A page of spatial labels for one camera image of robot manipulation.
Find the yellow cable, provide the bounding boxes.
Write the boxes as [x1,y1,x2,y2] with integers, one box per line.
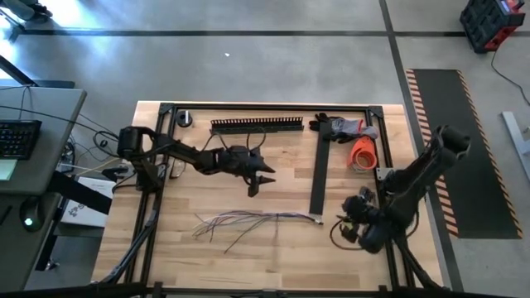
[224,214,325,254]

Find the black aluminium table frame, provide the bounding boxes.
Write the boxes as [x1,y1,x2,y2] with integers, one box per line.
[90,101,446,298]

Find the white printed box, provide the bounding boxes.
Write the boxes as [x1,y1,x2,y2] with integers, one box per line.
[61,175,117,228]

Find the green paper note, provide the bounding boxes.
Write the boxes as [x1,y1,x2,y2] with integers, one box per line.
[0,158,20,182]

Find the grey desk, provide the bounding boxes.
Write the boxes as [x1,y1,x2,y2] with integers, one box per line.
[0,84,89,293]

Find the black desk cable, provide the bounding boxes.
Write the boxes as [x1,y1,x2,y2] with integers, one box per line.
[0,84,125,144]

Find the black desk leg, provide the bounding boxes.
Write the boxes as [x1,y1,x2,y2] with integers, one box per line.
[49,170,113,215]

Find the black striped floor mat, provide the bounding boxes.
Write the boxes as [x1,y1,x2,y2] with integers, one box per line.
[405,68,523,240]

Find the black floor cable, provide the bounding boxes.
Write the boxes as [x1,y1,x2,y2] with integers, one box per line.
[490,49,530,107]

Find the grey metal profile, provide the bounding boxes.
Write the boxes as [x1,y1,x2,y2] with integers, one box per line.
[501,110,530,183]

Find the black duct cover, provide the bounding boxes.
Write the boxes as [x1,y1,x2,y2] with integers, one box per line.
[308,119,334,216]

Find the black red tool crate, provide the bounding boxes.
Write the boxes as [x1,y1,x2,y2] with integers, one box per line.
[459,0,528,55]

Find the green cable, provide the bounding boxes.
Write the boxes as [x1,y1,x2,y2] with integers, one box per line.
[206,210,325,244]

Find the clear safety glasses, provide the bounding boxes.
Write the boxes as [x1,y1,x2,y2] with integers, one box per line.
[167,159,188,180]

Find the white cable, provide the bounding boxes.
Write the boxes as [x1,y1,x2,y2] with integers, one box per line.
[194,210,325,239]

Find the black slotted cable duct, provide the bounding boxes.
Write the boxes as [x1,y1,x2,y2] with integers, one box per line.
[210,116,306,136]

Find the black keyboard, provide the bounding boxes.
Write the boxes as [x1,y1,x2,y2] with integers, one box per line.
[0,118,44,161]

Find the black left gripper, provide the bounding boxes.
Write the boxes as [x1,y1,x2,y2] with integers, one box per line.
[216,145,277,199]

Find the black round puck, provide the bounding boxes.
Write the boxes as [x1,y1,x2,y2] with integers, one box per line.
[175,109,195,128]

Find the black computer mouse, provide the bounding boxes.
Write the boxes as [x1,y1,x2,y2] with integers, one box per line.
[19,196,46,232]

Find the person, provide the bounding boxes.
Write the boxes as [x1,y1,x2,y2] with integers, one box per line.
[12,0,54,21]

